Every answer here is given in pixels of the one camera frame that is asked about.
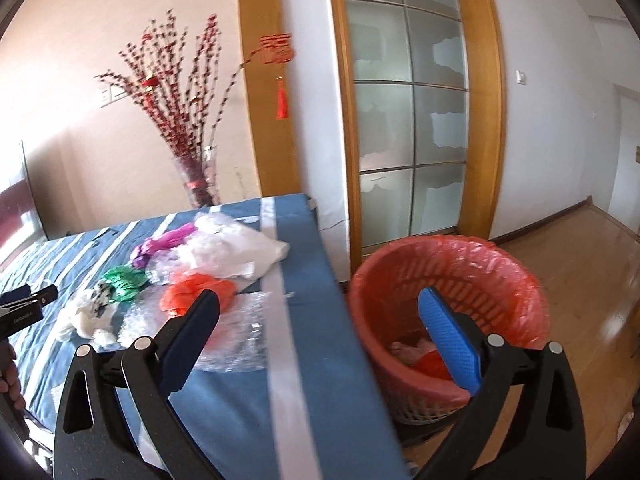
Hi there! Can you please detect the red plastic bag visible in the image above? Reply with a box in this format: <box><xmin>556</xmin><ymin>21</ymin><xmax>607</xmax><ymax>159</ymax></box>
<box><xmin>390</xmin><ymin>338</ymin><xmax>451</xmax><ymax>380</ymax></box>

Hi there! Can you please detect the magenta plastic bag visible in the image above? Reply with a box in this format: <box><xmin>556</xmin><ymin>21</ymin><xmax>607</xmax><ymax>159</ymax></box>
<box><xmin>129</xmin><ymin>222</ymin><xmax>196</xmax><ymax>270</ymax></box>

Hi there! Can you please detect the white plastic bag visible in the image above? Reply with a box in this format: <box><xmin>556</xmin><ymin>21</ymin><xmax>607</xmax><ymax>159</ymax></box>
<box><xmin>176</xmin><ymin>212</ymin><xmax>288</xmax><ymax>283</ymax></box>

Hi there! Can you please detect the red laundry basket trash bin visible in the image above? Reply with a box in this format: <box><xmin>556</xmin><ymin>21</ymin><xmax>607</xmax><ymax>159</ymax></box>
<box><xmin>347</xmin><ymin>235</ymin><xmax>551</xmax><ymax>426</ymax></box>

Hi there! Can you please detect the person's left hand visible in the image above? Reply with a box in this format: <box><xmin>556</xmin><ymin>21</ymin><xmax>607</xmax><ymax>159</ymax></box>
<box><xmin>1</xmin><ymin>340</ymin><xmax>25</xmax><ymax>412</ymax></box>

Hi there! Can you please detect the white crumpled tissue wad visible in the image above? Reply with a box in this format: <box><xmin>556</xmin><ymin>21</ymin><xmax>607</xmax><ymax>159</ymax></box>
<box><xmin>58</xmin><ymin>281</ymin><xmax>118</xmax><ymax>348</ymax></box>

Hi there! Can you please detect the green shiny crumpled wrapper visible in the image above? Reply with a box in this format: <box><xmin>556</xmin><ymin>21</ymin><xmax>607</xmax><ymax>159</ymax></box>
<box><xmin>100</xmin><ymin>264</ymin><xmax>148</xmax><ymax>302</ymax></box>

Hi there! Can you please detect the orange-red crumpled plastic bag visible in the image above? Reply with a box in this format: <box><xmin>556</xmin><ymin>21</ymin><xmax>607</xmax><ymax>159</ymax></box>
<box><xmin>160</xmin><ymin>272</ymin><xmax>236</xmax><ymax>316</ymax></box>

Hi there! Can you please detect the blue white striped tablecloth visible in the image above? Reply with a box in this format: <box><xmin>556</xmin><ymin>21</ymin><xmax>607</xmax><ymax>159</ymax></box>
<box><xmin>1</xmin><ymin>194</ymin><xmax>409</xmax><ymax>479</ymax></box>

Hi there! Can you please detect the glass floor vase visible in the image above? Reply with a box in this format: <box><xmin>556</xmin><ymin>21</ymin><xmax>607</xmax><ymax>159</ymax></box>
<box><xmin>174</xmin><ymin>145</ymin><xmax>221</xmax><ymax>208</ymax></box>

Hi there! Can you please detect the small red lantern ornament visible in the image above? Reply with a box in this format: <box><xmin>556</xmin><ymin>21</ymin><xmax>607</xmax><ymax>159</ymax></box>
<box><xmin>141</xmin><ymin>75</ymin><xmax>160</xmax><ymax>91</ymax></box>

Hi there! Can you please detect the red berry branch bouquet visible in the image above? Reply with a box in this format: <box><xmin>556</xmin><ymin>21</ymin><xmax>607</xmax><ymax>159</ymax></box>
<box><xmin>96</xmin><ymin>11</ymin><xmax>259</xmax><ymax>157</ymax></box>

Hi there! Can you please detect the red chinese knot ornament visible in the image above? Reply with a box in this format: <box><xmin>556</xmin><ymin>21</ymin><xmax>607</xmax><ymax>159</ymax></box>
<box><xmin>258</xmin><ymin>32</ymin><xmax>295</xmax><ymax>120</ymax></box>

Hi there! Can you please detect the frosted glass sliding door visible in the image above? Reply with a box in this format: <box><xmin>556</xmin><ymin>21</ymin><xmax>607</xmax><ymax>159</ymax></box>
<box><xmin>345</xmin><ymin>0</ymin><xmax>469</xmax><ymax>249</ymax></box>

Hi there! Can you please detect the white double wall switch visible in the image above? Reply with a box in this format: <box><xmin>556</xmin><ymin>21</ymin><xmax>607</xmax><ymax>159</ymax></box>
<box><xmin>100</xmin><ymin>84</ymin><xmax>128</xmax><ymax>107</ymax></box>

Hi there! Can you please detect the white wall light switch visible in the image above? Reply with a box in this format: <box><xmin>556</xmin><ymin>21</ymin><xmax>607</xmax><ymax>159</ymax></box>
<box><xmin>516</xmin><ymin>70</ymin><xmax>527</xmax><ymax>84</ymax></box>

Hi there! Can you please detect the wooden door frame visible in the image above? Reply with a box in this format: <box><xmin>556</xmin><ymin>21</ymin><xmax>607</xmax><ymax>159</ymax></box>
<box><xmin>239</xmin><ymin>0</ymin><xmax>506</xmax><ymax>278</ymax></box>

